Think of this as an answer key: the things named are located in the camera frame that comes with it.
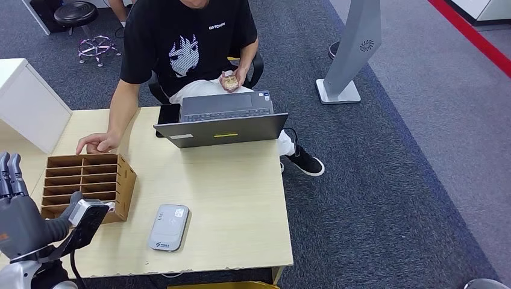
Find black cabinet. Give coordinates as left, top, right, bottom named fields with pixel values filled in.
left=30, top=0, right=67, bottom=34

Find black shoe white sole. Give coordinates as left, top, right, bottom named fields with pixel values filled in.
left=285, top=144, right=325, bottom=178

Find brown slotted card organizer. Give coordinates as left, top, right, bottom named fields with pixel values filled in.
left=40, top=153, right=137, bottom=225

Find black phone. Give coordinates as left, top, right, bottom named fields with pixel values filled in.
left=157, top=104, right=183, bottom=138

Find white furniture unit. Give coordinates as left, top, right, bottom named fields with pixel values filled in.
left=446, top=0, right=511, bottom=24

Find white cabinet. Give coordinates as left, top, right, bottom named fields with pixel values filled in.
left=0, top=58, right=74, bottom=155

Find black cable adapter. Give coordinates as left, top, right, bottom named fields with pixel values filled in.
left=282, top=127, right=300, bottom=151

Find grey laptop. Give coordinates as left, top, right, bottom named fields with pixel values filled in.
left=153, top=90, right=289, bottom=149

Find black round stool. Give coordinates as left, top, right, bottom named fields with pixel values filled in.
left=54, top=2, right=122, bottom=68

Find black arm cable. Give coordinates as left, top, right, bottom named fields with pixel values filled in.
left=69, top=249, right=87, bottom=289

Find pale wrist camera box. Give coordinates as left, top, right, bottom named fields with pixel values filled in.
left=52, top=199, right=110, bottom=260

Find white panel edge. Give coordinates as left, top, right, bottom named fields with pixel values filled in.
left=20, top=0, right=52, bottom=37

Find grey kiosk stand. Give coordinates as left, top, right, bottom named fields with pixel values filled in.
left=315, top=0, right=382, bottom=105

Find grey card reader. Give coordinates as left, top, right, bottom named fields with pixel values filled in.
left=148, top=204, right=190, bottom=252

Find person's left hand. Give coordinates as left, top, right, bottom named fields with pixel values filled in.
left=218, top=67, right=249, bottom=93

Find person's right hand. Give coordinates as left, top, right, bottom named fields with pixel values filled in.
left=75, top=132, right=121, bottom=155

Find small stack of cards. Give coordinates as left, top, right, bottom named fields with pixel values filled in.
left=221, top=70, right=239, bottom=90

